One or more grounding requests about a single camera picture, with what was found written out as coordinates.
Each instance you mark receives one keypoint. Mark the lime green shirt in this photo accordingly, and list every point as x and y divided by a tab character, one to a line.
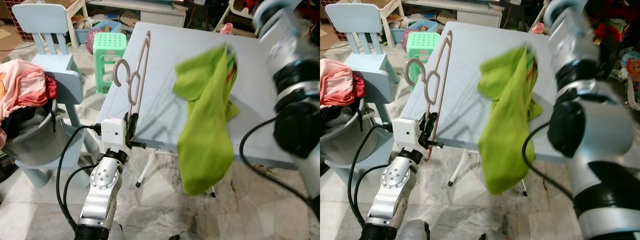
205	140
505	145

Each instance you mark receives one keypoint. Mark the pink plastic hanger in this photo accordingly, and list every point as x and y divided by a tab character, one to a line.
449	40
148	39

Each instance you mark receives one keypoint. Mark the pink orange printed garment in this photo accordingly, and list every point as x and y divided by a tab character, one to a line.
337	80
25	82

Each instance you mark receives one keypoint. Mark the light grey-blue plastic table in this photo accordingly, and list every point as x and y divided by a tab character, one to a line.
165	100
465	110

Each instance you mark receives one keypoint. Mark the light blue child chair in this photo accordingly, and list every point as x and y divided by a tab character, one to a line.
67	87
355	17
375	87
40	17

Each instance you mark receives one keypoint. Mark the red crumpled garment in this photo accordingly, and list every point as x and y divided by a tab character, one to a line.
360	87
51	87

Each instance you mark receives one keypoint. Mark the green plastic stool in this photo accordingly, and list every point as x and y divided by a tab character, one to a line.
110	42
422	42

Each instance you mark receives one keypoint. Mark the grey metal basin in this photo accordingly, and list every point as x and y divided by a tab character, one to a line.
345	145
35	145

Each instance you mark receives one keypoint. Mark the pink mesh bag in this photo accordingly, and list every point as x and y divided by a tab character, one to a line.
407	40
91	42

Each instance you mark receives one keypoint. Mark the black crumpled clothes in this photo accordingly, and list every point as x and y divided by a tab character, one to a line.
337	112
22	116

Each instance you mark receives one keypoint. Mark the grey left robot leg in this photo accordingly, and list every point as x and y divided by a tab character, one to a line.
415	231
116	232

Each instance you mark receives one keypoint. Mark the white television cabinet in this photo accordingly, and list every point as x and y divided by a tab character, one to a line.
480	19
167	17

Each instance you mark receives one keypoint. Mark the green black battery box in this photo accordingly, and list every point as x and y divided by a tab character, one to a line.
5	167

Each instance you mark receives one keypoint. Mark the small pink toy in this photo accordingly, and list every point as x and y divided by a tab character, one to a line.
537	28
227	28

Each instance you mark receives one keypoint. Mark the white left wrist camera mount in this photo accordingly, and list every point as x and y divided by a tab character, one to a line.
405	134
114	134

